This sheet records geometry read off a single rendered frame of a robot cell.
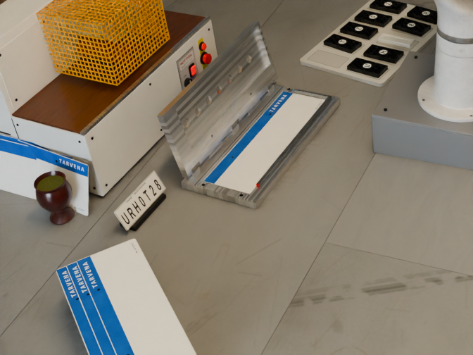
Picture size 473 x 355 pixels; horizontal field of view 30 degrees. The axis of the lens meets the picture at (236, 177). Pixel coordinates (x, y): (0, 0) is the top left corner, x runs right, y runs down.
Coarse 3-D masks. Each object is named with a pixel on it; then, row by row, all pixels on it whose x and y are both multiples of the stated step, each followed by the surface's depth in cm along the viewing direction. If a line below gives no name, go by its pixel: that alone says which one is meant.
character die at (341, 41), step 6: (330, 36) 252; (336, 36) 252; (342, 36) 251; (324, 42) 250; (330, 42) 250; (336, 42) 249; (342, 42) 249; (348, 42) 248; (354, 42) 248; (360, 42) 247; (336, 48) 248; (342, 48) 247; (348, 48) 246; (354, 48) 246
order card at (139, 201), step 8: (152, 176) 208; (144, 184) 206; (152, 184) 208; (160, 184) 209; (136, 192) 204; (144, 192) 206; (152, 192) 207; (160, 192) 209; (128, 200) 202; (136, 200) 203; (144, 200) 205; (152, 200) 207; (120, 208) 200; (128, 208) 202; (136, 208) 203; (144, 208) 205; (120, 216) 200; (128, 216) 201; (136, 216) 203; (128, 224) 201
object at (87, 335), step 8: (56, 272) 180; (64, 272) 180; (64, 280) 178; (64, 288) 176; (72, 288) 176; (72, 296) 174; (72, 304) 172; (80, 304) 172; (72, 312) 171; (80, 312) 170; (80, 320) 168; (88, 320) 168; (80, 328) 167; (88, 328) 167; (88, 336) 165; (88, 344) 164; (96, 344) 163; (88, 352) 162; (96, 352) 162
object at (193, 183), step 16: (272, 96) 232; (256, 112) 228; (240, 128) 224; (320, 128) 222; (224, 144) 219; (304, 144) 216; (208, 160) 216; (288, 160) 210; (192, 176) 210; (272, 176) 207; (208, 192) 207; (224, 192) 205; (240, 192) 204; (256, 192) 203; (256, 208) 202
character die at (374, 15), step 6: (360, 12) 260; (366, 12) 260; (372, 12) 259; (360, 18) 257; (366, 18) 257; (372, 18) 256; (378, 18) 257; (384, 18) 256; (390, 18) 256; (372, 24) 256; (378, 24) 254; (384, 24) 254
